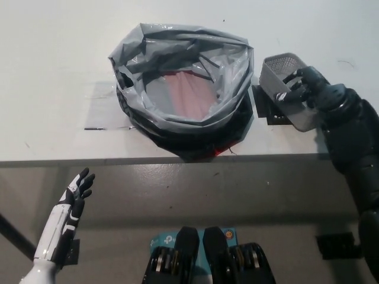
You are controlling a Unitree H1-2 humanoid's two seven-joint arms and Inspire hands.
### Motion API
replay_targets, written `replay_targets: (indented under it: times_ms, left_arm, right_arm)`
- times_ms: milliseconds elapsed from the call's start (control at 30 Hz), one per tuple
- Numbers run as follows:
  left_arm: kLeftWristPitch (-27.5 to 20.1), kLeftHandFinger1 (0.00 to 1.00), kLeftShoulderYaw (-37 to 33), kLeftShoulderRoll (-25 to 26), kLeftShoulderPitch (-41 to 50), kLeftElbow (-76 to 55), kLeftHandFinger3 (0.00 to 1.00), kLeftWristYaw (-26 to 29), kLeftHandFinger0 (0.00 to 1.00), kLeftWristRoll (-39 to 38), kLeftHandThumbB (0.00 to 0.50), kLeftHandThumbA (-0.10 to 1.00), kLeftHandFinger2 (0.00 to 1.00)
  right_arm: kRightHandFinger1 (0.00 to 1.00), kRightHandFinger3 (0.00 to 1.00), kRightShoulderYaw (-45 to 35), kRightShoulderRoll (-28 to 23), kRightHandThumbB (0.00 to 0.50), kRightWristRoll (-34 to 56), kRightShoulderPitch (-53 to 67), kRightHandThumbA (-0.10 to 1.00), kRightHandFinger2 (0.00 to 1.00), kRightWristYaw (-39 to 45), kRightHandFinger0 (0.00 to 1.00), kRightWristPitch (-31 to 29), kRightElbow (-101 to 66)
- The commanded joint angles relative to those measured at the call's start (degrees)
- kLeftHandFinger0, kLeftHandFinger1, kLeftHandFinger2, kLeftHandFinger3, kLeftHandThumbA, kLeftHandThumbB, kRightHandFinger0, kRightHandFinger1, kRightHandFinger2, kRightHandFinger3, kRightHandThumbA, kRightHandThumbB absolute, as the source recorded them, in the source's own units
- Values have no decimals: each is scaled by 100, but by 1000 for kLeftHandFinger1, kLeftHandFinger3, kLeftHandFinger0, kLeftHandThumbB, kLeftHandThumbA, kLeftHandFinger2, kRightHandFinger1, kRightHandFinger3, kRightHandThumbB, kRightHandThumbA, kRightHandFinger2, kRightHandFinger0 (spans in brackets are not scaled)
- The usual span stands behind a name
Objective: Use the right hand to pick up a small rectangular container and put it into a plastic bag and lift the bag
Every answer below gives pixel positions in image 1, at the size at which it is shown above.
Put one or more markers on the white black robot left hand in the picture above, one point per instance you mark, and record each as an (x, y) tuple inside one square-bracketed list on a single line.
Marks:
[(56, 230)]

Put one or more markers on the grey perforated rectangular container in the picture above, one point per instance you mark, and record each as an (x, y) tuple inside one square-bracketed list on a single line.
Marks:
[(274, 74)]

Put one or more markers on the clear tape patch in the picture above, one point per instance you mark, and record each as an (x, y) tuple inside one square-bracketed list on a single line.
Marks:
[(100, 112)]

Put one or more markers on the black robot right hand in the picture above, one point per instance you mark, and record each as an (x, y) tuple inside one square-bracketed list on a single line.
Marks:
[(318, 91)]

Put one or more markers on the black tape patch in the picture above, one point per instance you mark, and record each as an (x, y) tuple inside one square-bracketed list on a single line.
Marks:
[(262, 103)]

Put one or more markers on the bin with grey bag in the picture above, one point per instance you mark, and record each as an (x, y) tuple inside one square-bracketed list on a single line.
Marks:
[(177, 130)]

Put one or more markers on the robot left black body block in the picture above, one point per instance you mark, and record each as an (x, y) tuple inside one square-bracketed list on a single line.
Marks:
[(183, 245)]

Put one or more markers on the black floor foot plate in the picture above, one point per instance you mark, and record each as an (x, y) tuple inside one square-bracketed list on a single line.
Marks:
[(334, 245)]

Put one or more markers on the thin dark thread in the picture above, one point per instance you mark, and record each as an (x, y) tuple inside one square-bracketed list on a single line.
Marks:
[(232, 152)]

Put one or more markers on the teal tp-link box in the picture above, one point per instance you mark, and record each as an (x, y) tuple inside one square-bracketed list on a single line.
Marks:
[(163, 239)]

